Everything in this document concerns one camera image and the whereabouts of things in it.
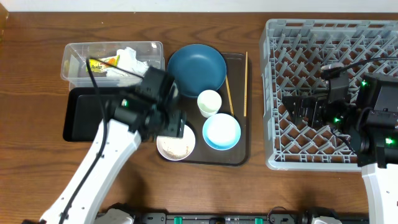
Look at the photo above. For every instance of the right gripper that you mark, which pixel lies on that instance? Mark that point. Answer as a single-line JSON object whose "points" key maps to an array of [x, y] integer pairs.
{"points": [[316, 106]]}

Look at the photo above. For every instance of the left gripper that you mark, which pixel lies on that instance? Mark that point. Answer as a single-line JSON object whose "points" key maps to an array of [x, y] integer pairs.
{"points": [[180, 117]]}

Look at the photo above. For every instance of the pile of rice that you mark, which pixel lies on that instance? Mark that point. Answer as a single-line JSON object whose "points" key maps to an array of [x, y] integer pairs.
{"points": [[175, 147]]}

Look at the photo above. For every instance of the pink white bowl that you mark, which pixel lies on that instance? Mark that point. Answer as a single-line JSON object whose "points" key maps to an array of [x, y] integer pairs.
{"points": [[188, 135]]}

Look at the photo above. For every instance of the white cup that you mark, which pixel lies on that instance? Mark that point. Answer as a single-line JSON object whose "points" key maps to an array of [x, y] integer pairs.
{"points": [[209, 102]]}

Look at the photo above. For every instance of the white tissue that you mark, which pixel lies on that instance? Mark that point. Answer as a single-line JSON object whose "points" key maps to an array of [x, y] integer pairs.
{"points": [[129, 63]]}

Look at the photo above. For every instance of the dark blue plate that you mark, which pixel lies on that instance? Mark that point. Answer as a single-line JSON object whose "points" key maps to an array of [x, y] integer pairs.
{"points": [[197, 68]]}

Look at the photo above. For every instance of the yellow snack wrapper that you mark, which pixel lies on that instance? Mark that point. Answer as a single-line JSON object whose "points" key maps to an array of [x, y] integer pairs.
{"points": [[100, 65]]}

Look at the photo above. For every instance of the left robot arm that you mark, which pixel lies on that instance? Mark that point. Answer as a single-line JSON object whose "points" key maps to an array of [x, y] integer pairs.
{"points": [[85, 192]]}

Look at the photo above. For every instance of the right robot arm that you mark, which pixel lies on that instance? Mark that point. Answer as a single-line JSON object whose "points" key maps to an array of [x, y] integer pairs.
{"points": [[371, 125]]}

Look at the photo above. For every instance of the grey dishwasher rack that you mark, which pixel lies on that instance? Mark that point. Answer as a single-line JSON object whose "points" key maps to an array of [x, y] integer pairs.
{"points": [[293, 52]]}

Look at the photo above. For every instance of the black waste tray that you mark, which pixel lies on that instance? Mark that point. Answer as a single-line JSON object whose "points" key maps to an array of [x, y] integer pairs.
{"points": [[84, 115]]}

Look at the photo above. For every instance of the brown serving tray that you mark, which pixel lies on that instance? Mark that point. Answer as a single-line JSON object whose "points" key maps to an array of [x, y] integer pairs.
{"points": [[238, 155]]}

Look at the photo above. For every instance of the right wooden chopstick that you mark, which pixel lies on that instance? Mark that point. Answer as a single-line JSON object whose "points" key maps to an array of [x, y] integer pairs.
{"points": [[246, 85]]}

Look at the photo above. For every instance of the wooden chopstick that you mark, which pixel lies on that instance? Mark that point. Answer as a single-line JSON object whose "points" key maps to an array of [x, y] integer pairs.
{"points": [[246, 85], [229, 96]]}

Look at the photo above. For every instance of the light blue bowl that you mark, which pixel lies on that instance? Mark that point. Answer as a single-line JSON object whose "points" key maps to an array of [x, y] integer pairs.
{"points": [[221, 131]]}

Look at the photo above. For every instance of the left wooden chopstick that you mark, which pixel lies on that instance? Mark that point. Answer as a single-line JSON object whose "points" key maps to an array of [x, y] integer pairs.
{"points": [[229, 96]]}

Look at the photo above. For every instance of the clear plastic bin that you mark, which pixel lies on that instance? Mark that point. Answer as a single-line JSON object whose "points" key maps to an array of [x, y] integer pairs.
{"points": [[75, 71]]}

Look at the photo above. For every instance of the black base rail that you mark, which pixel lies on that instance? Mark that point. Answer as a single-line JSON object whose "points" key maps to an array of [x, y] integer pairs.
{"points": [[217, 219]]}

